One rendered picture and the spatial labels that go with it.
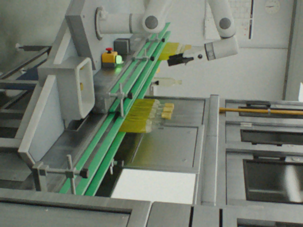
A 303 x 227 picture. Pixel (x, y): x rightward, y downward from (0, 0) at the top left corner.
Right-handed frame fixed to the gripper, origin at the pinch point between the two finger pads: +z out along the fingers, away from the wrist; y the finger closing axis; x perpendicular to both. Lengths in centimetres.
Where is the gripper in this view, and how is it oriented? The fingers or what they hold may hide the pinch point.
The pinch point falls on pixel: (172, 60)
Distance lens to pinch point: 171.6
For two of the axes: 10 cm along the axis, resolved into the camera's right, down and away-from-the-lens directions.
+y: 1.7, -4.1, 9.0
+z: -9.4, 1.9, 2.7
